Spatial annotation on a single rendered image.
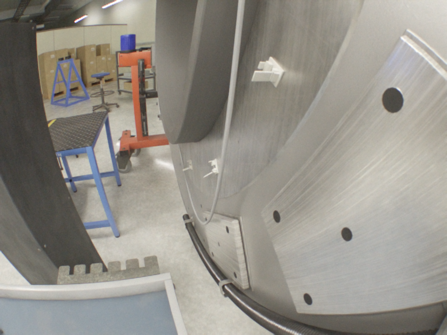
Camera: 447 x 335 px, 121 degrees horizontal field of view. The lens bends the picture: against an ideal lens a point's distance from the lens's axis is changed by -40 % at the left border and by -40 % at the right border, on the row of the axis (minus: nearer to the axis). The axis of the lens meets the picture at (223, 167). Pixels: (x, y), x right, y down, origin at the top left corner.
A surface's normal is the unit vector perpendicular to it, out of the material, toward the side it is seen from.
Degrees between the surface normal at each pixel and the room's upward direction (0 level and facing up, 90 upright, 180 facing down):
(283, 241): 90
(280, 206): 90
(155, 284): 90
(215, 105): 129
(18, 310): 0
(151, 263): 0
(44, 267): 90
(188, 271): 0
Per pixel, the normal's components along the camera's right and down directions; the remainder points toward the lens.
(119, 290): 0.35, 0.51
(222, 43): 0.29, 0.82
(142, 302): 0.07, -0.85
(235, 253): -0.93, 0.13
